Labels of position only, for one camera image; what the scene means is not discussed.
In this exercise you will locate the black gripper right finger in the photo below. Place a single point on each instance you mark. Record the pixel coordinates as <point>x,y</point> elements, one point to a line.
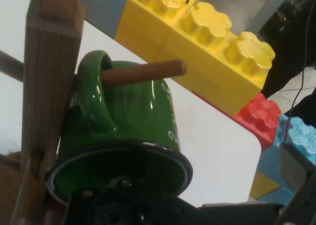
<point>301,205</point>

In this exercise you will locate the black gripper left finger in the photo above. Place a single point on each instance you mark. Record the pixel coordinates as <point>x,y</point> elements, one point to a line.
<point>123,205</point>

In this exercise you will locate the green enamel mug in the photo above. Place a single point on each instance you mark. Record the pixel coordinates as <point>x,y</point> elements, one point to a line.
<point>138,111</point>

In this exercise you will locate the blue studded toy block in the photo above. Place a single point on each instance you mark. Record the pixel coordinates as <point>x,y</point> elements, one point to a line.
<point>298,136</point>

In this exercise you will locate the small red toy block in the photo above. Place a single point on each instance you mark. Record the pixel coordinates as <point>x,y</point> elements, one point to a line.
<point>261,119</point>

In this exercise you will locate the brown wooden mug tree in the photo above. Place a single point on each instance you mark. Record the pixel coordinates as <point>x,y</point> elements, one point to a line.
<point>49,74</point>

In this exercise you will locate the large yellow toy block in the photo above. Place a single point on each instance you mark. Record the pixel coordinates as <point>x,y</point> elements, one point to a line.
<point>209,62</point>

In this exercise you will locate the black plastic bag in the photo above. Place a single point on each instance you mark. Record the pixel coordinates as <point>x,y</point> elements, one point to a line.
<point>291,32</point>

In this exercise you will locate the grey toy block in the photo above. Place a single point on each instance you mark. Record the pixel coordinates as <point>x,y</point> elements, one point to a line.
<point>98,8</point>

